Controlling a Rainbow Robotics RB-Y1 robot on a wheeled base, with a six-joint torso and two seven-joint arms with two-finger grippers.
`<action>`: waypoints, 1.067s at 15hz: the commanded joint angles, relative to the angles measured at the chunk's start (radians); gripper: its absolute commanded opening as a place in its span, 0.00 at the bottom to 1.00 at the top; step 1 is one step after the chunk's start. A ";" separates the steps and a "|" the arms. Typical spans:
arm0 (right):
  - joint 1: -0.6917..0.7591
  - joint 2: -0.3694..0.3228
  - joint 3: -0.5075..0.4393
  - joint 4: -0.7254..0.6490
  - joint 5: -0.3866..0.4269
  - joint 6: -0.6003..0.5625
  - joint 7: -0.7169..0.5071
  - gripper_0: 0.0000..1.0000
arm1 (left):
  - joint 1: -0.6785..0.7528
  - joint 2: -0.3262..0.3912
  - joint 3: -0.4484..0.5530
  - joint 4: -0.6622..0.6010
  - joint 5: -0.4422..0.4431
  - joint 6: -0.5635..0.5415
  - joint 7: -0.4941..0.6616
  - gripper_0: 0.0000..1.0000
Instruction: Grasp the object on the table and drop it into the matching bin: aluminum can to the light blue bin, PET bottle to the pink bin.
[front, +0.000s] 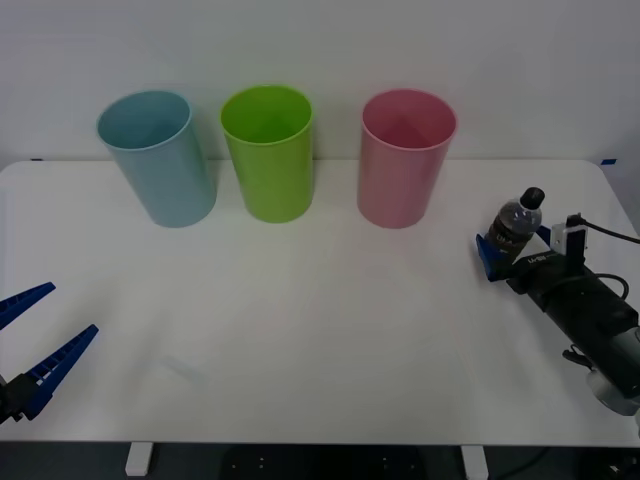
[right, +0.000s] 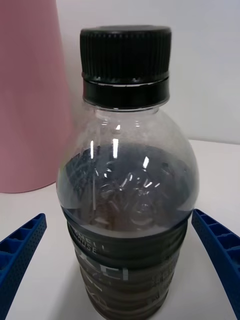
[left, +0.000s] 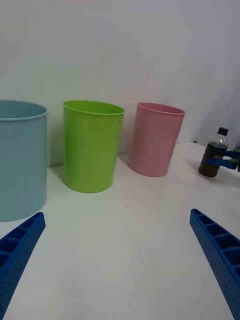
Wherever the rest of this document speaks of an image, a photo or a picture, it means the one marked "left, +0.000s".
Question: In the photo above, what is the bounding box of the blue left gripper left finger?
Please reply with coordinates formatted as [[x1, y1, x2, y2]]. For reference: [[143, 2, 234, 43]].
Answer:
[[0, 211, 47, 320]]

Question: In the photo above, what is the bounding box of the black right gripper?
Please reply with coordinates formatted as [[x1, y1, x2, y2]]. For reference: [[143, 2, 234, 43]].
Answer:
[[206, 147, 240, 173]]

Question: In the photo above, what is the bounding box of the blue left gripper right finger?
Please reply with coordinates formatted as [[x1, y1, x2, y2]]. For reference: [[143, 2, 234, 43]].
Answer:
[[189, 208, 240, 320]]

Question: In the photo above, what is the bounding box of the dark drink plastic bottle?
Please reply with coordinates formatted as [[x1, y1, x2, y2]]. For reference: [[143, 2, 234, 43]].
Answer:
[[198, 126, 232, 178]]

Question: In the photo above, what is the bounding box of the pink plastic bin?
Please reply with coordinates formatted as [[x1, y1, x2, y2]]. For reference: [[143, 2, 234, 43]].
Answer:
[[127, 101, 186, 178]]

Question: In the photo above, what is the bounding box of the pale blue plastic bin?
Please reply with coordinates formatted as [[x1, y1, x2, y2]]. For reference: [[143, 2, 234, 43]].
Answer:
[[0, 99, 48, 222]]

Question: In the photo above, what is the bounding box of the green plastic bin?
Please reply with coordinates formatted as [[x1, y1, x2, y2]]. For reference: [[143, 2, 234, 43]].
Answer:
[[62, 99, 126, 194]]

